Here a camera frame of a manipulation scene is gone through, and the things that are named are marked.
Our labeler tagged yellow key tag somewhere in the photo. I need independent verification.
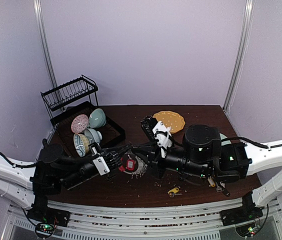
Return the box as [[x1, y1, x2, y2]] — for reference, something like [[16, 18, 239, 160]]
[[207, 177, 216, 188], [167, 187, 181, 198]]

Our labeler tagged pink patterned bowl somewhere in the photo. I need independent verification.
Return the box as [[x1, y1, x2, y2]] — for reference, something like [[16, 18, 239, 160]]
[[71, 114, 89, 134]]

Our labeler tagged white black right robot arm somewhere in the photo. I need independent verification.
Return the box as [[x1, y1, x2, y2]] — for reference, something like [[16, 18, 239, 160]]
[[132, 123, 282, 226]]

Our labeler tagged black wire dish rack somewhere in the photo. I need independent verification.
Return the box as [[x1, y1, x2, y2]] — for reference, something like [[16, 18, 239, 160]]
[[40, 74, 126, 157]]

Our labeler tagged green ceramic bowl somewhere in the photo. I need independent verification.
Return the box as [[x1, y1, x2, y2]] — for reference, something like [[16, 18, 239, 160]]
[[88, 108, 107, 129]]

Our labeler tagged light blue bowl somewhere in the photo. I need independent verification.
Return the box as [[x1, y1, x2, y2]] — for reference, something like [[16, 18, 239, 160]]
[[84, 128, 103, 144]]

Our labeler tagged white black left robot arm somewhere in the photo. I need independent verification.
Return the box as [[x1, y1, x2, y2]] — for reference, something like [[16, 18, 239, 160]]
[[0, 139, 132, 227]]

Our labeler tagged yellow dotted plate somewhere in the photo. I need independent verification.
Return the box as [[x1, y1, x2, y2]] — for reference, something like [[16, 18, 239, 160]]
[[153, 110, 186, 134]]

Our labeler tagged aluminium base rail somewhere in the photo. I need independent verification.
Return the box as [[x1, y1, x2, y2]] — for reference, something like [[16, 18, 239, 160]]
[[0, 198, 282, 240]]

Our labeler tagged red handled key ring holder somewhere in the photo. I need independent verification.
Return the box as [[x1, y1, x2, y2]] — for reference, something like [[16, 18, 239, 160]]
[[118, 151, 148, 179]]

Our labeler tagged aluminium frame post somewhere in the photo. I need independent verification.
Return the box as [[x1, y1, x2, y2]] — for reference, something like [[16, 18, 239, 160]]
[[223, 0, 255, 114], [33, 0, 57, 88]]

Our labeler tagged light blue flower plate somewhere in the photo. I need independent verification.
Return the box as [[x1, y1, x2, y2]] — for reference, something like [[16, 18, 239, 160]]
[[219, 133, 232, 146]]

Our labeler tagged blue patterned bowl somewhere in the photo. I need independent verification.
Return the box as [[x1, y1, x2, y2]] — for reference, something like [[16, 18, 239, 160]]
[[73, 133, 90, 158]]

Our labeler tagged left aluminium frame post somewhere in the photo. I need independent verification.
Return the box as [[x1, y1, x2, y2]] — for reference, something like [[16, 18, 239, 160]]
[[33, 0, 57, 88]]

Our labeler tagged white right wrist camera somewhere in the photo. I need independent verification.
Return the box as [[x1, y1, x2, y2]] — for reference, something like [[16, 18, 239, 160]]
[[140, 116, 173, 158]]

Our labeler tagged right aluminium frame post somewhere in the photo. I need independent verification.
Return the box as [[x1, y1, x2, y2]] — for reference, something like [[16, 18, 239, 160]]
[[223, 0, 255, 114]]

